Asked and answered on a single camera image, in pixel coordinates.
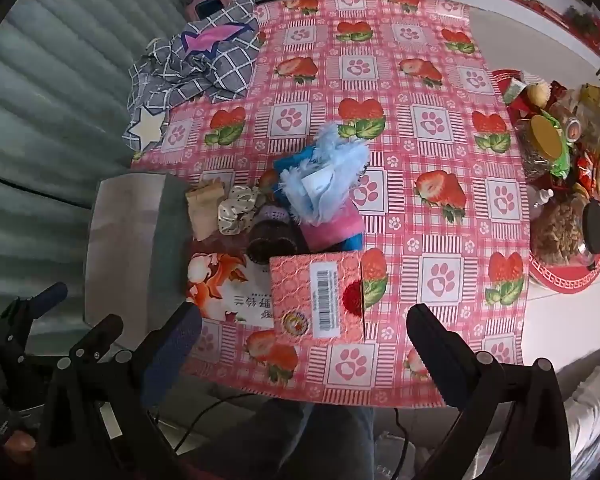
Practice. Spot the person left hand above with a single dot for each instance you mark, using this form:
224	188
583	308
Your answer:
20	447

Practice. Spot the white polka dot scrunchie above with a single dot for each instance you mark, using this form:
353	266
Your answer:
238	209

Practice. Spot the orange white tissue pack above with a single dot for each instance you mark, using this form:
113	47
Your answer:
230	289

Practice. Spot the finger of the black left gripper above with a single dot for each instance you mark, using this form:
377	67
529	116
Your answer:
99	338
48	299

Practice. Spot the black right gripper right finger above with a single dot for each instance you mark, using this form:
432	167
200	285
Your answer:
451	364

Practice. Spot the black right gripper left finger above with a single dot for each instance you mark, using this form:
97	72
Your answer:
164	351

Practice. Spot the purple dark sock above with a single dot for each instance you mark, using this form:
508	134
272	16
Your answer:
272	234

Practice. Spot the pink tissue box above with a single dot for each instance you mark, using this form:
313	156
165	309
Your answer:
317	299

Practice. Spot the black round lid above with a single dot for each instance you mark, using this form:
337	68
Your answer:
591	226

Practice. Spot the red round tray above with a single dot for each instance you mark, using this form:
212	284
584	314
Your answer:
562	279

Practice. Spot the grey plaid star cloth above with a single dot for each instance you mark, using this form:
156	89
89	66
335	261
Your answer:
214	57

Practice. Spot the pink strawberry paw tablecloth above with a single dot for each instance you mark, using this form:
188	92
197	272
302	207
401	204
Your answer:
443	200

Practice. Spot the jar with yellow lid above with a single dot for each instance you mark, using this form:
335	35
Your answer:
539	145

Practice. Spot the light blue fluffy cloth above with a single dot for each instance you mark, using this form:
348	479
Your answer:
342	164

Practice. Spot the pink cloth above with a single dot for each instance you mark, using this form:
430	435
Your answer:
346	223

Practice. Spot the white storage box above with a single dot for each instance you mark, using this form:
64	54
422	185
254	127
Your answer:
137	253

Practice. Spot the beige knitted sock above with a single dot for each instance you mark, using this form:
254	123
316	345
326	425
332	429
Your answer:
202	204

